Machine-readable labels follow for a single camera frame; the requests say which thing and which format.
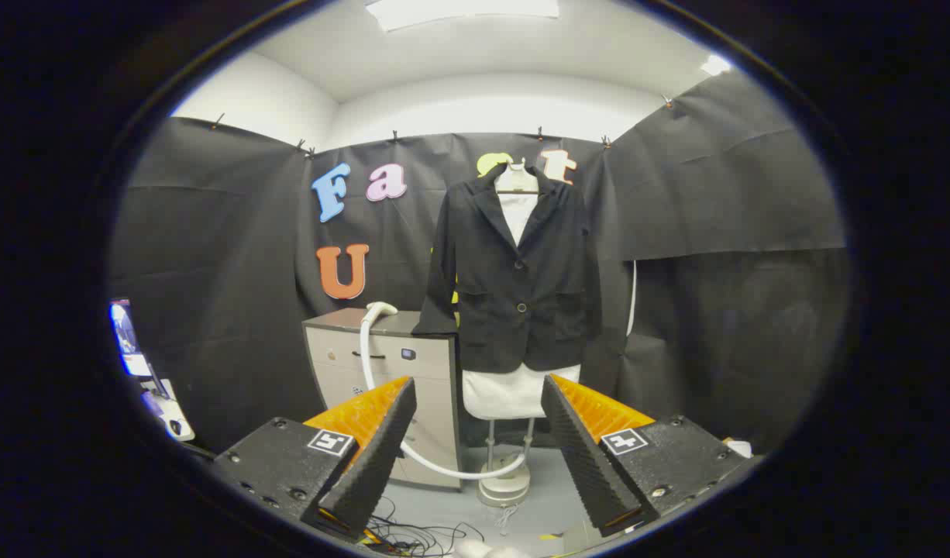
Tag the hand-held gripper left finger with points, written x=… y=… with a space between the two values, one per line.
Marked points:
x=374 y=457

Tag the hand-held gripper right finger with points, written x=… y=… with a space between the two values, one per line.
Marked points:
x=587 y=457

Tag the white garment steamer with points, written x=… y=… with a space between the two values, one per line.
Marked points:
x=380 y=310

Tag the black blazer jacket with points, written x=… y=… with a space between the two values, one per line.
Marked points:
x=537 y=271

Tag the grey drawer cabinet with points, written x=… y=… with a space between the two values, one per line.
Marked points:
x=421 y=387

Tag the grey mannequin stand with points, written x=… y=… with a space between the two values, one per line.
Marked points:
x=504 y=488

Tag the white mannequin torso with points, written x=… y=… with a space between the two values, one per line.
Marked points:
x=514 y=391

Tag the small cardboard box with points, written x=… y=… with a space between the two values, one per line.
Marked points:
x=740 y=448

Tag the thin white pipe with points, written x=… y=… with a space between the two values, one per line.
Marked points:
x=632 y=298

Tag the white desk device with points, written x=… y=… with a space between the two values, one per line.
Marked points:
x=169 y=415

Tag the black backdrop cloth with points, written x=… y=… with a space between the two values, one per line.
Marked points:
x=235 y=271

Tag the computer monitor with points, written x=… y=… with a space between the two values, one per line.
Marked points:
x=125 y=333

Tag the small ceiling light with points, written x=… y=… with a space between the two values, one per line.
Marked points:
x=715 y=64

